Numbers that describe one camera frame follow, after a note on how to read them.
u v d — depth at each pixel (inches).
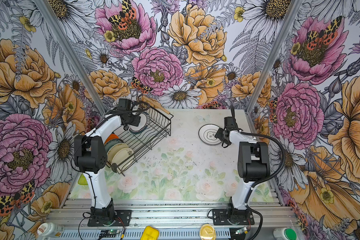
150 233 27.6
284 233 24.8
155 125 43.7
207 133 41.7
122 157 34.1
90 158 21.4
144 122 42.8
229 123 31.5
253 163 20.1
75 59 35.7
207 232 27.6
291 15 29.2
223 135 30.2
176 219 29.4
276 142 19.9
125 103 31.3
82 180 34.1
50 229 25.5
